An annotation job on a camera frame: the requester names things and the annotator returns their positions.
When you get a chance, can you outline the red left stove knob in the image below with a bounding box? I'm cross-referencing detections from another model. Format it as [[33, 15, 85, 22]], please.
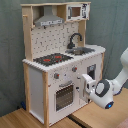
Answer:
[[54, 73, 60, 79]]

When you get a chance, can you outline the black toy stovetop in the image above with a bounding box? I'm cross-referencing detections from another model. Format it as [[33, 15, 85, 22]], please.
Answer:
[[34, 53, 71, 67]]

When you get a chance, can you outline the red right stove knob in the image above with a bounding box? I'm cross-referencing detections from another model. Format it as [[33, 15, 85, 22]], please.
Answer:
[[71, 66, 78, 73]]

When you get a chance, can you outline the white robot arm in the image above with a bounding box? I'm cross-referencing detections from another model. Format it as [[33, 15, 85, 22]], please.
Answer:
[[79, 48, 128, 109]]

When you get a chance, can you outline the grey range hood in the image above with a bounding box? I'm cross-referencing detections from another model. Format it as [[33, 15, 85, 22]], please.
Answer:
[[35, 5, 64, 27]]

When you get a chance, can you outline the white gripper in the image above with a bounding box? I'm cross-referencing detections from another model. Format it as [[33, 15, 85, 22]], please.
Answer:
[[80, 74, 96, 100]]

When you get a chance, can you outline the grey toy sink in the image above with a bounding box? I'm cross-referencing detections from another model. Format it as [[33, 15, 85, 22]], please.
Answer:
[[65, 47, 95, 55]]

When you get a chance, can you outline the wooden toy kitchen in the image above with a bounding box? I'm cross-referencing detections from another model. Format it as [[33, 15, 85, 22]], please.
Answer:
[[22, 2, 105, 127]]

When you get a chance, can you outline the white oven door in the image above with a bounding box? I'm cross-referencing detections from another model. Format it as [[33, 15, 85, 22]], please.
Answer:
[[49, 80, 81, 119]]

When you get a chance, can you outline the red stove knob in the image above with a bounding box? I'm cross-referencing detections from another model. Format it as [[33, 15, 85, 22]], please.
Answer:
[[71, 66, 78, 73], [54, 73, 60, 79]]

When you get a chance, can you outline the black toy faucet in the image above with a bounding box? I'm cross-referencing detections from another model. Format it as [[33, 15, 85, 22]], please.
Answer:
[[67, 33, 83, 49]]

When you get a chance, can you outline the white toy microwave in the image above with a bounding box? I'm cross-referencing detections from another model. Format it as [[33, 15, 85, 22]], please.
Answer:
[[67, 4, 89, 21]]

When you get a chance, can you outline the grey ice dispenser panel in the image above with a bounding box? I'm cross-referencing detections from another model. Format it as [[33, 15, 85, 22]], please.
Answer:
[[87, 65, 96, 79]]

